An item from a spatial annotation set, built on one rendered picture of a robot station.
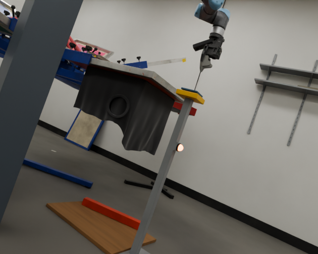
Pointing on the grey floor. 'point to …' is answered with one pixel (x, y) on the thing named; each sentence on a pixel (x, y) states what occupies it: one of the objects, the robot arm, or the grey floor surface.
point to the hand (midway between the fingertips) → (200, 69)
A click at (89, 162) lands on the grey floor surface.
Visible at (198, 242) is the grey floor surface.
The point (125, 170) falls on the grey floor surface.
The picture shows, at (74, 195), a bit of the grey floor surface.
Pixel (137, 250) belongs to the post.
